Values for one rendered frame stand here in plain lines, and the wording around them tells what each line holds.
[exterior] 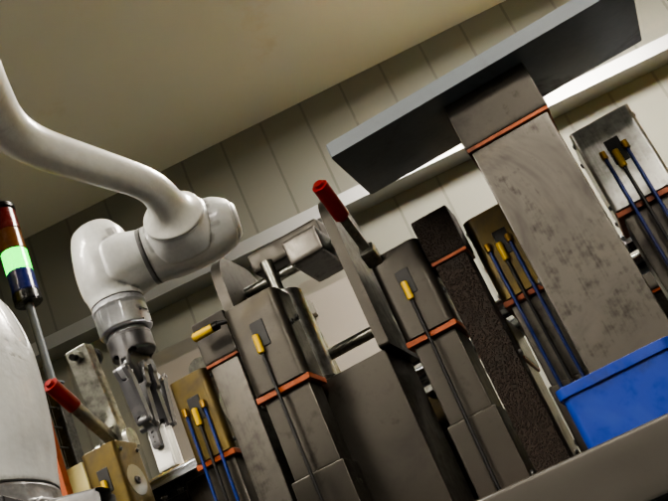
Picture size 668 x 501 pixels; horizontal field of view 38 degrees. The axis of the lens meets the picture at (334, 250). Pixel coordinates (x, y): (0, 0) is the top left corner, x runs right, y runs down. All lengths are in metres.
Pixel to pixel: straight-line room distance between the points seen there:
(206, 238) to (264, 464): 0.51
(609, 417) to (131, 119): 3.48
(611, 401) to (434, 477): 0.32
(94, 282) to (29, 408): 0.83
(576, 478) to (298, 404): 0.60
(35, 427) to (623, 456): 0.47
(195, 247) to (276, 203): 2.72
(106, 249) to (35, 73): 2.20
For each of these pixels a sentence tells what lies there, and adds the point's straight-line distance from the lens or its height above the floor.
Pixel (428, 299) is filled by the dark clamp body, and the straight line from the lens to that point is 1.19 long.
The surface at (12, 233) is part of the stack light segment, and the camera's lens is 2.69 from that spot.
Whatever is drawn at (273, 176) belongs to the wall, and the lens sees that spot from 4.39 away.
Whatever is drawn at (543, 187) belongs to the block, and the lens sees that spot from 1.06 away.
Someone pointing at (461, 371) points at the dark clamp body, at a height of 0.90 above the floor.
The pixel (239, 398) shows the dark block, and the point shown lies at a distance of 1.27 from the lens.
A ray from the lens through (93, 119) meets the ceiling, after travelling 4.13.
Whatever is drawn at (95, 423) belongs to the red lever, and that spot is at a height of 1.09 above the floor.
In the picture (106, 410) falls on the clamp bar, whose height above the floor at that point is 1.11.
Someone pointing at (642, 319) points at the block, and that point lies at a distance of 1.02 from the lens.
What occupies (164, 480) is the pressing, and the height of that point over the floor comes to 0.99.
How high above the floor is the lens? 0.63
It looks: 23 degrees up
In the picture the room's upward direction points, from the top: 24 degrees counter-clockwise
